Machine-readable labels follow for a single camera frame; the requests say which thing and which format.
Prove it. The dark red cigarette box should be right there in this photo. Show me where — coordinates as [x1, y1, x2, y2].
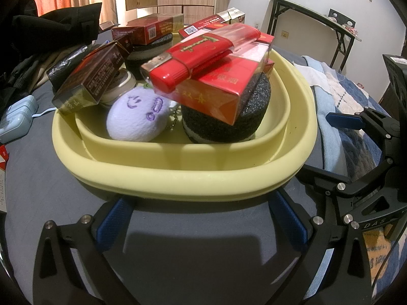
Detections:
[111, 13, 185, 45]

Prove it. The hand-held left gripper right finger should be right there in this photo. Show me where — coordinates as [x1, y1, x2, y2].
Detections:
[269, 189, 372, 305]

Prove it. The yellow plastic basin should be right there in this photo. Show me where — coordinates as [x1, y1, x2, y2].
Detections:
[52, 46, 318, 202]

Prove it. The blue white checked blanket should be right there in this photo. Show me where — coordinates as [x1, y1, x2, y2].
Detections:
[293, 55, 407, 305]

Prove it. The purple plush toy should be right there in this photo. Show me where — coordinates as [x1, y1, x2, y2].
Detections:
[106, 84, 180, 142]

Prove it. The black jacket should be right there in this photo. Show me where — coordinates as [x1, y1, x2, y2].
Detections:
[0, 0, 104, 109]

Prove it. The red lighter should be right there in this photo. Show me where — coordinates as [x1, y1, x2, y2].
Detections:
[140, 24, 261, 95]

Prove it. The black folding table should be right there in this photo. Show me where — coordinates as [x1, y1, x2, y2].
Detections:
[262, 0, 363, 70]

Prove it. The black glossy packet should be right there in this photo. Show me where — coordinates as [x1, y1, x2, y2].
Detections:
[47, 44, 96, 91]

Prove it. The black foam disc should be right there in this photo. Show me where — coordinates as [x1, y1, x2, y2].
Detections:
[181, 70, 272, 144]
[124, 32, 174, 81]

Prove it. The gold white cigarette box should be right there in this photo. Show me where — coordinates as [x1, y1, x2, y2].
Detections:
[218, 6, 247, 24]

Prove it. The dark brown cigarette box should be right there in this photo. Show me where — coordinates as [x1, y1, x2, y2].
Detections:
[51, 41, 126, 115]

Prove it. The red white cigarette pack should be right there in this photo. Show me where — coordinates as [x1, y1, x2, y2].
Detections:
[0, 144, 9, 172]

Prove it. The beige round tin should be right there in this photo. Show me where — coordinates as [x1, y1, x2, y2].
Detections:
[100, 68, 137, 105]

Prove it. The black device with white discs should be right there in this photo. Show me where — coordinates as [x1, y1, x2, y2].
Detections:
[329, 9, 356, 27]

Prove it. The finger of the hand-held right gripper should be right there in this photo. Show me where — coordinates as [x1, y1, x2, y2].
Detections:
[326, 107, 402, 163]
[295, 160, 394, 198]

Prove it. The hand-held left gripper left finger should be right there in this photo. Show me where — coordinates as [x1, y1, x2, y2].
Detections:
[33, 195, 137, 305]

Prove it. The light blue plastic case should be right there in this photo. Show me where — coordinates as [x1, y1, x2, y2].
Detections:
[0, 95, 39, 144]

